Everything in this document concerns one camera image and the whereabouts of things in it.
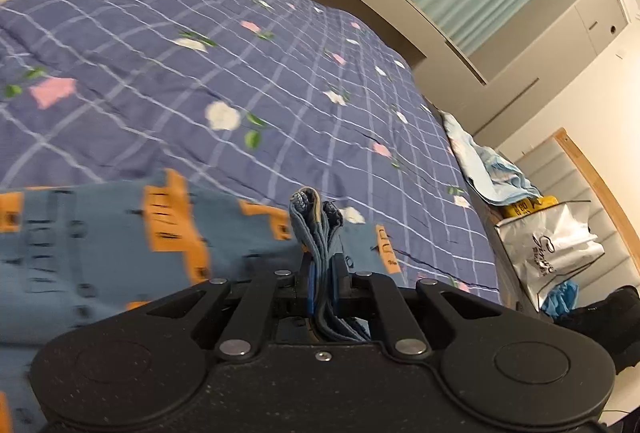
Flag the purple checked floral quilt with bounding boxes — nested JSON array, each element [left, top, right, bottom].
[[0, 0, 503, 306]]

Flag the black cloth object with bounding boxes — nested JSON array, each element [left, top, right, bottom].
[[554, 285, 640, 376]]

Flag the white shopping bag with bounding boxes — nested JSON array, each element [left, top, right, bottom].
[[494, 200, 607, 314]]

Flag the light blue patterned blanket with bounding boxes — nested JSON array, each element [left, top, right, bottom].
[[439, 110, 545, 207]]

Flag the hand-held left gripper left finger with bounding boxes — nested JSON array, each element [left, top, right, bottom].
[[142, 255, 317, 360]]

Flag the blue plastic bundle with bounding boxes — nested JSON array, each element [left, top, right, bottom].
[[540, 280, 581, 320]]

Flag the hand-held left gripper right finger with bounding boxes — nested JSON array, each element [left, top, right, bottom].
[[331, 253, 508, 359]]

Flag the padded headboard with wooden frame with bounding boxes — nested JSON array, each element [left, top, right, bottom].
[[515, 127, 640, 294]]

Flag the blue pants with orange print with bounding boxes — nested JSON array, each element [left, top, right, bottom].
[[0, 168, 407, 433]]

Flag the yellow packet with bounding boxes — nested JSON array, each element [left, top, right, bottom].
[[501, 195, 559, 220]]

